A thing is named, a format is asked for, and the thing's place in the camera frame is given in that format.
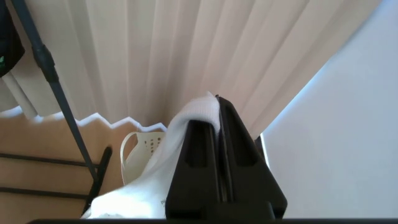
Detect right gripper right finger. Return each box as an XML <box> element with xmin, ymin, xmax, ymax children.
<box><xmin>217</xmin><ymin>95</ymin><xmax>288</xmax><ymax>219</ymax></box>

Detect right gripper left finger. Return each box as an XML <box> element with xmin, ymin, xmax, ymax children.
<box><xmin>165</xmin><ymin>119</ymin><xmax>223</xmax><ymax>219</ymax></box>

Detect white printed tank top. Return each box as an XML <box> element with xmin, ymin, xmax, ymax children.
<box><xmin>80</xmin><ymin>91</ymin><xmax>222</xmax><ymax>219</ymax></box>

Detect black shorts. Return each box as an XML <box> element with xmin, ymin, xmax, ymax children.
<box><xmin>0</xmin><ymin>0</ymin><xmax>26</xmax><ymax>78</ymax></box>

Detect white laundry basket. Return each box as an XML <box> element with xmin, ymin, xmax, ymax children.
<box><xmin>120</xmin><ymin>131</ymin><xmax>166</xmax><ymax>187</ymax></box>

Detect black clothes rack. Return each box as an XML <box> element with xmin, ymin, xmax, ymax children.
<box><xmin>0</xmin><ymin>0</ymin><xmax>113</xmax><ymax>215</ymax></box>

